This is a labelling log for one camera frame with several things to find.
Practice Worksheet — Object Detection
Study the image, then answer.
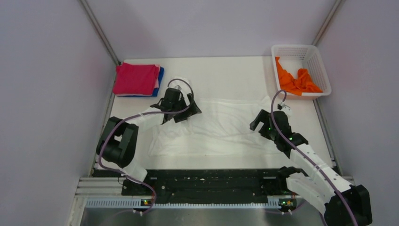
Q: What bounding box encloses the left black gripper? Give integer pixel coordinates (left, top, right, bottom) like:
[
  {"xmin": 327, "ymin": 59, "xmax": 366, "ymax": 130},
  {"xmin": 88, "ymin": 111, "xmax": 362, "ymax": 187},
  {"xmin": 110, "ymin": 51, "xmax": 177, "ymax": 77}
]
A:
[{"xmin": 172, "ymin": 93, "xmax": 201, "ymax": 122}]

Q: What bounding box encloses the white t shirt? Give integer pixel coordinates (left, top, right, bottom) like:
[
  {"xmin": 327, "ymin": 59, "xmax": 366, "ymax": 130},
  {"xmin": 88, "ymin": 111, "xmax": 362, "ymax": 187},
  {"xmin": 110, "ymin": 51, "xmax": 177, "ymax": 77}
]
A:
[{"xmin": 149, "ymin": 96, "xmax": 280, "ymax": 156}]

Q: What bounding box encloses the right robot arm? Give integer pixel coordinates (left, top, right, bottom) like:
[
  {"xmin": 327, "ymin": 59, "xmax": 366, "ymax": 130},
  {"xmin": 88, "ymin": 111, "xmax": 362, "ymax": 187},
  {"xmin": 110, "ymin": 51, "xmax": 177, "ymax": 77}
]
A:
[{"xmin": 250, "ymin": 110, "xmax": 373, "ymax": 226}]

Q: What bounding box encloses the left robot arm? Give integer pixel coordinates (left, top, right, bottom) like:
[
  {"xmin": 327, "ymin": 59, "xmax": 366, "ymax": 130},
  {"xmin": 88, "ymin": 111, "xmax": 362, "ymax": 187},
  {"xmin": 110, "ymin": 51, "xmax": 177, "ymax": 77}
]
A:
[{"xmin": 96, "ymin": 88, "xmax": 202, "ymax": 195}]

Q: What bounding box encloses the orange t shirt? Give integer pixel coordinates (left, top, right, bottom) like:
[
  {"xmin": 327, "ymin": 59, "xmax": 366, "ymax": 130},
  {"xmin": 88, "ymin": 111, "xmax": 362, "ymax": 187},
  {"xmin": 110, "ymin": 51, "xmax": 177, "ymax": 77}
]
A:
[{"xmin": 275, "ymin": 57, "xmax": 322, "ymax": 96}]

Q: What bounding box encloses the pink folded t shirt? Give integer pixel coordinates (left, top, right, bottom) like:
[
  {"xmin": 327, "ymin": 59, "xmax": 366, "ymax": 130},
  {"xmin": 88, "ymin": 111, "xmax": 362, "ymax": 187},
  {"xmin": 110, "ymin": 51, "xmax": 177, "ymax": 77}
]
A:
[{"xmin": 116, "ymin": 65, "xmax": 161, "ymax": 97}]

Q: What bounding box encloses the red folded t shirt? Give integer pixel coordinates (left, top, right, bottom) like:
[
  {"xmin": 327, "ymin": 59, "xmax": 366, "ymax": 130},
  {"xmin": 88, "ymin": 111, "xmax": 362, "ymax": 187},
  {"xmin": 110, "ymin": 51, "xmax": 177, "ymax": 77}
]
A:
[{"xmin": 112, "ymin": 62, "xmax": 160, "ymax": 96}]

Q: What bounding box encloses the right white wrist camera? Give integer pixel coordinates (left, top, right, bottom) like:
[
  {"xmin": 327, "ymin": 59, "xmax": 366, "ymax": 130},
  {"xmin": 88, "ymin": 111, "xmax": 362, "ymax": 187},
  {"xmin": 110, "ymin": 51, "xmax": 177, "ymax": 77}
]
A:
[{"xmin": 277, "ymin": 101, "xmax": 293, "ymax": 118}]

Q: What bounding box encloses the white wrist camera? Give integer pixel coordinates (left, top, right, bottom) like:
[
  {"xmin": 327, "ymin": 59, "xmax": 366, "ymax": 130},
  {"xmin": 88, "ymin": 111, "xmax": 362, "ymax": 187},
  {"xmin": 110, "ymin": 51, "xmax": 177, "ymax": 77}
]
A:
[
  {"xmin": 277, "ymin": 101, "xmax": 293, "ymax": 118},
  {"xmin": 173, "ymin": 85, "xmax": 184, "ymax": 93}
]

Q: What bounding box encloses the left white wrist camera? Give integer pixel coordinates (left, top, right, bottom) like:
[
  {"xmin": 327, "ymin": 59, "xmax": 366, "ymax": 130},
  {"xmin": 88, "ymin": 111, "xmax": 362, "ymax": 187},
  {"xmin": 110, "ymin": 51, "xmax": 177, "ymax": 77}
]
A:
[{"xmin": 173, "ymin": 85, "xmax": 184, "ymax": 93}]

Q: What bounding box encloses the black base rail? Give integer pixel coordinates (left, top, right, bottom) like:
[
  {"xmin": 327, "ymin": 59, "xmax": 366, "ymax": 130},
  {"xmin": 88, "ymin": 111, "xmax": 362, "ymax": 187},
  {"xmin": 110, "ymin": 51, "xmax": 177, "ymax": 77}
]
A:
[{"xmin": 93, "ymin": 169, "xmax": 303, "ymax": 209}]

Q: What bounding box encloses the right aluminium frame post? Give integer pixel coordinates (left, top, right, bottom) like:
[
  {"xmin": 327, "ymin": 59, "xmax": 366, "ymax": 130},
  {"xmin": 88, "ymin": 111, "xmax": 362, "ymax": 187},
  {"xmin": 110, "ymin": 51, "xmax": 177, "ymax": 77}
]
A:
[{"xmin": 312, "ymin": 0, "xmax": 346, "ymax": 46}]

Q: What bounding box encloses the aluminium frame post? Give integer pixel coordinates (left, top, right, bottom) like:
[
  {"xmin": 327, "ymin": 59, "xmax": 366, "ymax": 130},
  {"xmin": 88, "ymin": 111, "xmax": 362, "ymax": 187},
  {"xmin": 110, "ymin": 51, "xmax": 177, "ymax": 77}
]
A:
[
  {"xmin": 78, "ymin": 0, "xmax": 121, "ymax": 65},
  {"xmin": 312, "ymin": 0, "xmax": 346, "ymax": 46}
]

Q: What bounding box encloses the left aluminium frame post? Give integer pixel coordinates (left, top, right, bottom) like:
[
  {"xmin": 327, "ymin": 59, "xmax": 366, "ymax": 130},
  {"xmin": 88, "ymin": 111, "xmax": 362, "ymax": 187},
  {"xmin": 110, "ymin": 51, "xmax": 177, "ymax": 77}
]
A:
[{"xmin": 78, "ymin": 0, "xmax": 121, "ymax": 65}]

